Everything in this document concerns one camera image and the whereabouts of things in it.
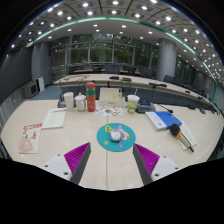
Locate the white booklet with red header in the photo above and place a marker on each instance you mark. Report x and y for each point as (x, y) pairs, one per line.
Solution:
(54, 118)

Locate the tall white paper cup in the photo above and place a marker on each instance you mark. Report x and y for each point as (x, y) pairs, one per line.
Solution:
(69, 101)

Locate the colourful printed leaflet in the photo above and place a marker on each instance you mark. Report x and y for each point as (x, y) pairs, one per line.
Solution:
(108, 111)

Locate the black gooseneck microphone base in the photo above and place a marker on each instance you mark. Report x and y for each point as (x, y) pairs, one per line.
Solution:
(61, 103)

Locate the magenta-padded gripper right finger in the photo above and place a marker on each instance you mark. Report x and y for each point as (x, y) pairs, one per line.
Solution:
(146, 158)

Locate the black microphone with yellow band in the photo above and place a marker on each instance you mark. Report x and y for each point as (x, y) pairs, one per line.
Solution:
(175, 130)

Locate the silver grey computer mouse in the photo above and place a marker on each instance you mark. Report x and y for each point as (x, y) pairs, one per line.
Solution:
(115, 134)

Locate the black desk console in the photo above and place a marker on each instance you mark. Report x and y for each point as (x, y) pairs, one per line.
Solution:
(146, 107)

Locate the group of ceiling lights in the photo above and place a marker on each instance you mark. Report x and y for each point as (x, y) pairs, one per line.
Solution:
(123, 15)

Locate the group of dark office chairs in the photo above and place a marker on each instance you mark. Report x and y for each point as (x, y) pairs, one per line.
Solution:
(146, 72)

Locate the white cardboard box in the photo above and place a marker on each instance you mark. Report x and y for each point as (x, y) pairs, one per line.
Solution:
(111, 97)

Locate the white lidded mug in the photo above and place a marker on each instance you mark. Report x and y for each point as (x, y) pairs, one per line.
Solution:
(80, 103)

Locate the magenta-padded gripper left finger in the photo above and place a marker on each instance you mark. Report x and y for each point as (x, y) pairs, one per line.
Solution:
(76, 157)

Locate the blue and white book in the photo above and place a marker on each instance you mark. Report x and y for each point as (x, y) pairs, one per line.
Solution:
(163, 120)

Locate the round teal cartoon mouse pad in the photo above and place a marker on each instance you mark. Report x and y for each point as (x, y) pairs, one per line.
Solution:
(105, 138)

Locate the white floor-standing unit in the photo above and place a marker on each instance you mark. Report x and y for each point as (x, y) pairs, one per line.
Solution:
(40, 84)

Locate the red bottle with green band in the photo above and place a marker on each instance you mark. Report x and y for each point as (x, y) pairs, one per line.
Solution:
(90, 98)

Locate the paper cup with green print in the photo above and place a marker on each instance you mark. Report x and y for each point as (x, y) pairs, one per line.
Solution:
(133, 104)

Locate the long curved conference table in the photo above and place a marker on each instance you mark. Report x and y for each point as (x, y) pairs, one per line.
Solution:
(100, 79)

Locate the red and white pamphlet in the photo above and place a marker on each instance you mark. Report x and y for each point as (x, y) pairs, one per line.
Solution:
(30, 138)

